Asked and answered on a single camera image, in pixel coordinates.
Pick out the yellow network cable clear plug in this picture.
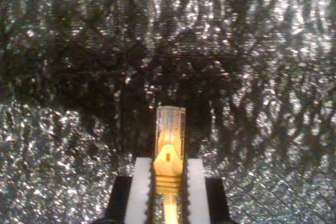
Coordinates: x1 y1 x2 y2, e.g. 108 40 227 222
152 105 187 224

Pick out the black textured bubble mat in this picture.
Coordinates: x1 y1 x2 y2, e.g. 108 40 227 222
0 0 336 224

